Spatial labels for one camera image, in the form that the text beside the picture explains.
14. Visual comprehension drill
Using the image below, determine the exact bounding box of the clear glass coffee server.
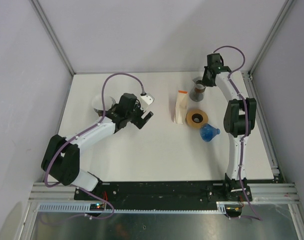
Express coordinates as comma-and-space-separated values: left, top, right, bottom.
93, 107, 109, 117

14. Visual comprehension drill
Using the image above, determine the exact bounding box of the coffee filter paper pack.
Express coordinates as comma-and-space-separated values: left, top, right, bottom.
173, 90, 188, 125

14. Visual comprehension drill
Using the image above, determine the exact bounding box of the white paper coffee filter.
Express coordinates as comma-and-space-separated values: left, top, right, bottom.
91, 94, 116, 109

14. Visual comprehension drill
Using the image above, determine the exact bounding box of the glass carafe with cork band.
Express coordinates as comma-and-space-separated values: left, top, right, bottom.
189, 77, 206, 102

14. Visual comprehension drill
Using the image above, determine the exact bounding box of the light wooden dripper ring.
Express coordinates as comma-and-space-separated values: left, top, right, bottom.
185, 108, 209, 130

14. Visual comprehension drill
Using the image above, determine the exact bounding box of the blue plastic dripper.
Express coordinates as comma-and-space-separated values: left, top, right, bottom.
200, 123, 221, 142

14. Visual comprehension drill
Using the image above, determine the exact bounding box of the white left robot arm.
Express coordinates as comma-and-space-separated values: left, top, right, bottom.
41, 93, 154, 200

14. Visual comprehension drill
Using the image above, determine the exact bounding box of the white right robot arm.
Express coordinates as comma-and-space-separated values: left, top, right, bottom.
201, 53, 257, 201

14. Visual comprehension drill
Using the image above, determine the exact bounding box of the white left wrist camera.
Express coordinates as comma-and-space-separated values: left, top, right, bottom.
139, 93, 155, 111

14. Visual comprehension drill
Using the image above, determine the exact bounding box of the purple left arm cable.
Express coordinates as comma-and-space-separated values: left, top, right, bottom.
38, 72, 146, 226

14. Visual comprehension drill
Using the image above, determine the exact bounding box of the aluminium right table rail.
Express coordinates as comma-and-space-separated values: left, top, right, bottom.
241, 70, 281, 179

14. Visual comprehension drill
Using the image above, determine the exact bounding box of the grey slotted cable duct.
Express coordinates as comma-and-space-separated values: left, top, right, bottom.
38, 202, 226, 214

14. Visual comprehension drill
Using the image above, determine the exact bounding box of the aluminium front frame rail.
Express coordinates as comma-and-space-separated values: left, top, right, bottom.
28, 182, 301, 204

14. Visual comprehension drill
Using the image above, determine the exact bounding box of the aluminium corner post left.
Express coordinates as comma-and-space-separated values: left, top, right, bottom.
29, 0, 75, 76

